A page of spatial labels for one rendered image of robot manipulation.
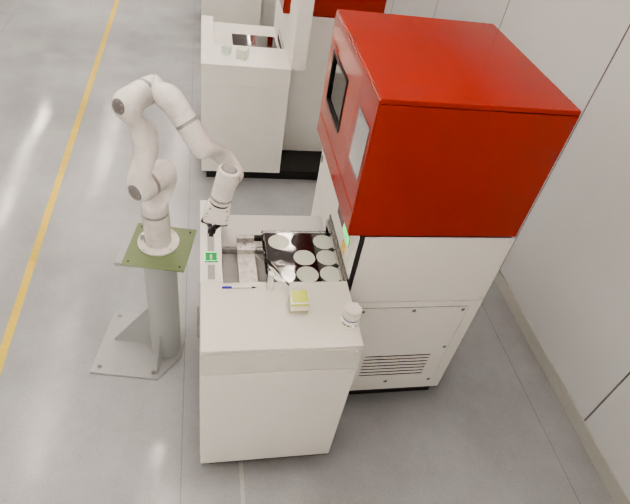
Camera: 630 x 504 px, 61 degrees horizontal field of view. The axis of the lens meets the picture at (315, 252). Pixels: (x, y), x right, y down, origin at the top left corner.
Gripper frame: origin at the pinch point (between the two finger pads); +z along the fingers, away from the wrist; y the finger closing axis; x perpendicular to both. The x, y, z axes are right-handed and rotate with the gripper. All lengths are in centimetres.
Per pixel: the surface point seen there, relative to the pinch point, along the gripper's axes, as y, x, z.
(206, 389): -6, 49, 39
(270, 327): -24.7, 39.0, 10.6
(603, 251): -206, -12, -19
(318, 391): -52, 49, 36
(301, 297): -35.6, 29.9, 1.3
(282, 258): -35.8, -6.0, 14.8
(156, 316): 12, -17, 78
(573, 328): -216, 1, 29
